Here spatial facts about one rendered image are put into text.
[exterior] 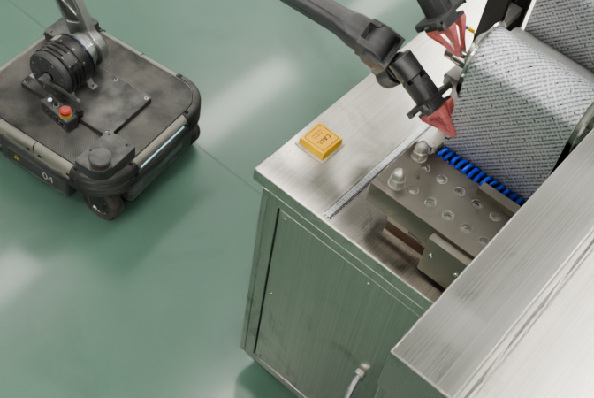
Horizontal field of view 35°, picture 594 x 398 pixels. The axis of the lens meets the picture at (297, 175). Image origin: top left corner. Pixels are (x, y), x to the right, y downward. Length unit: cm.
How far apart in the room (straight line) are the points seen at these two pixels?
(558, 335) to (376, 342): 93
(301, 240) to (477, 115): 50
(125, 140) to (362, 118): 100
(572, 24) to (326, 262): 73
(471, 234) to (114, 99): 152
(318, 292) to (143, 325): 81
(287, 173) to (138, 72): 121
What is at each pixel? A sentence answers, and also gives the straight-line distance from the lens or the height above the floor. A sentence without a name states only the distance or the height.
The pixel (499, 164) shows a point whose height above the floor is 107.
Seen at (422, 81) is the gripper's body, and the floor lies 116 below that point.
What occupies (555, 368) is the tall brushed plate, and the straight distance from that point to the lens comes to 129.
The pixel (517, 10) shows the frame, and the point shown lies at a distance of 234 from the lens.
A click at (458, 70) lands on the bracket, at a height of 114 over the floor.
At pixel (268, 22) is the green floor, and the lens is 373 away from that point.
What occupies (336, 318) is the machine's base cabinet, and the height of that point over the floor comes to 59.
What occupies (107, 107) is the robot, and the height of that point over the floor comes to 26.
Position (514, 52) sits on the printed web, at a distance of 184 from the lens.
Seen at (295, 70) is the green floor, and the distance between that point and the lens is 356.
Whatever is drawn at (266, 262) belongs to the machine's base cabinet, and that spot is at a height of 60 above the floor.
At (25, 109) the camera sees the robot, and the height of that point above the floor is 24.
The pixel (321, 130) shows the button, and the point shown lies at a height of 92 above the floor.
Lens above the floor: 250
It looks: 51 degrees down
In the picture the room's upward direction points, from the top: 11 degrees clockwise
